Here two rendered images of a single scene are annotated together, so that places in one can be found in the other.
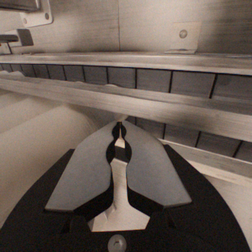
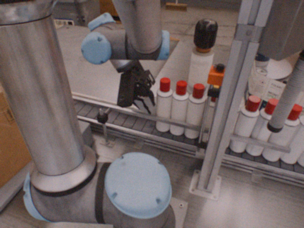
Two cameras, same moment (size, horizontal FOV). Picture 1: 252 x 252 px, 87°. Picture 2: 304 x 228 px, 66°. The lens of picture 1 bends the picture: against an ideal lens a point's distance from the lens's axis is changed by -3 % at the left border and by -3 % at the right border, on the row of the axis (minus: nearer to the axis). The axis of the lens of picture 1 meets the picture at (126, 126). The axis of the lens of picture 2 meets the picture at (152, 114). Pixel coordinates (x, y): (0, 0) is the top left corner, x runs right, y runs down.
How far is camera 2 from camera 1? 0.73 m
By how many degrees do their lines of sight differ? 41
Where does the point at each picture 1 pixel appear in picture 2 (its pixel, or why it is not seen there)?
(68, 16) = (183, 167)
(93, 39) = (173, 156)
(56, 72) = (188, 141)
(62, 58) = (182, 144)
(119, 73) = (157, 134)
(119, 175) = not seen: hidden behind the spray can
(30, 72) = not seen: hidden behind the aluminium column
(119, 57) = (155, 137)
